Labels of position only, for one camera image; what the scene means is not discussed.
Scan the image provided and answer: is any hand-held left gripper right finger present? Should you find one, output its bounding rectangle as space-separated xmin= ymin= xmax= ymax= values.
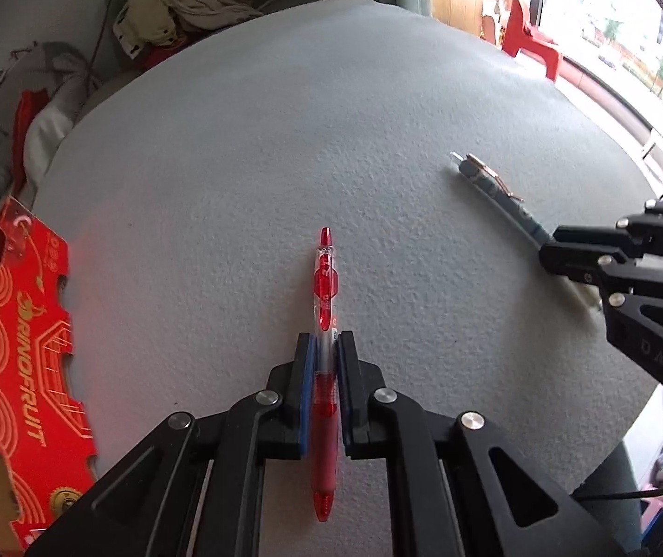
xmin=334 ymin=330 xmax=634 ymax=557

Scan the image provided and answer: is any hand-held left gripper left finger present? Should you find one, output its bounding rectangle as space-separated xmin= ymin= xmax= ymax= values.
xmin=24 ymin=330 xmax=316 ymax=557

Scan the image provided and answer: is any red gel pen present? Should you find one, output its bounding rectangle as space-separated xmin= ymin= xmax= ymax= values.
xmin=310 ymin=227 xmax=341 ymax=522

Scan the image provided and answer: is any light blue cartoon pen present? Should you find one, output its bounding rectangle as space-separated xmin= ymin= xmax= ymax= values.
xmin=450 ymin=151 xmax=602 ymax=311

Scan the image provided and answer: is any red cardboard fruit box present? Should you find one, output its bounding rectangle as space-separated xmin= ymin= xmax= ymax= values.
xmin=0 ymin=194 xmax=100 ymax=555

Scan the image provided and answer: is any red plastic chair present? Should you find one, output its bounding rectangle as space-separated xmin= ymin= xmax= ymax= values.
xmin=500 ymin=0 xmax=565 ymax=82

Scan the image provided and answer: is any white fringed throw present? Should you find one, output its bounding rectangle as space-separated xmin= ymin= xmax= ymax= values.
xmin=24 ymin=104 xmax=80 ymax=181

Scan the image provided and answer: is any red cloth item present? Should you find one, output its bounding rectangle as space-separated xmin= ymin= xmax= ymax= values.
xmin=137 ymin=35 xmax=184 ymax=71

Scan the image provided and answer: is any plain red cushion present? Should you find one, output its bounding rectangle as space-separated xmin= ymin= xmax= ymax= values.
xmin=12 ymin=90 xmax=71 ymax=157

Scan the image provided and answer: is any cream jacket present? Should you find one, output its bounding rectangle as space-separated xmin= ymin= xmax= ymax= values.
xmin=112 ymin=0 xmax=193 ymax=59

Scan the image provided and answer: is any grey cable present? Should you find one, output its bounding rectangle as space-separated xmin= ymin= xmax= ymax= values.
xmin=84 ymin=0 xmax=117 ymax=105

